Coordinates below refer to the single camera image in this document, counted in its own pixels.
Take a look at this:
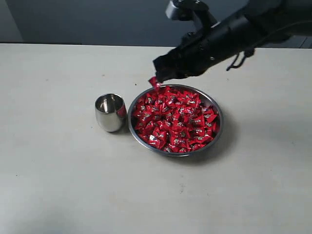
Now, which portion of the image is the pile of red wrapped candies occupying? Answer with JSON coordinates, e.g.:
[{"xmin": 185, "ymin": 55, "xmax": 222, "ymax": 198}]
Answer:
[{"xmin": 132, "ymin": 85, "xmax": 218, "ymax": 154}]

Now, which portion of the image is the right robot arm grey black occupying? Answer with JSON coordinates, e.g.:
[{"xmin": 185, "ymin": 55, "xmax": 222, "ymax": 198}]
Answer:
[{"xmin": 153, "ymin": 0, "xmax": 312, "ymax": 83}]

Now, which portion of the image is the red candy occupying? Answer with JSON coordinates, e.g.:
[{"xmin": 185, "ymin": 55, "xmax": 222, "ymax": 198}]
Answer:
[{"xmin": 148, "ymin": 76, "xmax": 162, "ymax": 92}]

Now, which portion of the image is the stainless steel cup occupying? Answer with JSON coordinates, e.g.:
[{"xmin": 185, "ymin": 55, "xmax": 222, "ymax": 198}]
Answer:
[{"xmin": 95, "ymin": 94, "xmax": 127, "ymax": 133}]

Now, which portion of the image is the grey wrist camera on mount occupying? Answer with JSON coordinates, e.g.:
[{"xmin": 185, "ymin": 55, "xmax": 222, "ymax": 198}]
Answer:
[{"xmin": 165, "ymin": 0, "xmax": 217, "ymax": 31}]

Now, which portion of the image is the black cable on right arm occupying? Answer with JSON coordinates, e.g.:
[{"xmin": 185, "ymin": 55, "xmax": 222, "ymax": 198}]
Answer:
[{"xmin": 226, "ymin": 47, "xmax": 255, "ymax": 72}]

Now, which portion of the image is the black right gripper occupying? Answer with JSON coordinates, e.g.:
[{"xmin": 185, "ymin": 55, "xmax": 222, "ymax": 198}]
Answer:
[{"xmin": 153, "ymin": 11, "xmax": 255, "ymax": 82}]

